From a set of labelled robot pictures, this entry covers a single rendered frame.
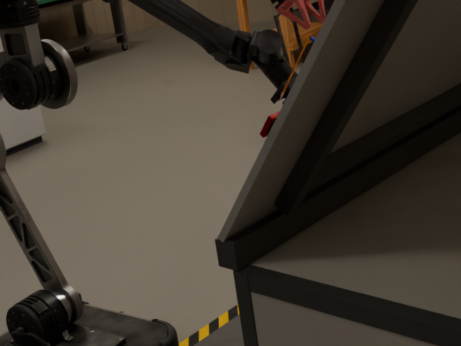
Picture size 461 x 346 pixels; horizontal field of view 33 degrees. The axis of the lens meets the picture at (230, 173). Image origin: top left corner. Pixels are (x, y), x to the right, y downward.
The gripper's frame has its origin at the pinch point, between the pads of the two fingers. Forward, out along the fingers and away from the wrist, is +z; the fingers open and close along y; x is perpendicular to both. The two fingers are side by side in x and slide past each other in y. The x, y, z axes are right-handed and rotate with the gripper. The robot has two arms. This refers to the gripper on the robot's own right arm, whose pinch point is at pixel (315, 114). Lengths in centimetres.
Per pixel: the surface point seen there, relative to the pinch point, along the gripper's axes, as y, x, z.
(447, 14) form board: 18.6, -29.7, 3.7
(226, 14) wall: 636, 566, -375
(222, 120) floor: 260, 304, -130
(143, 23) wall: 595, 663, -465
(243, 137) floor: 231, 269, -98
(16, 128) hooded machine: 146, 360, -217
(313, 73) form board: -28.5, -31.0, 3.3
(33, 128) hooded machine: 162, 366, -215
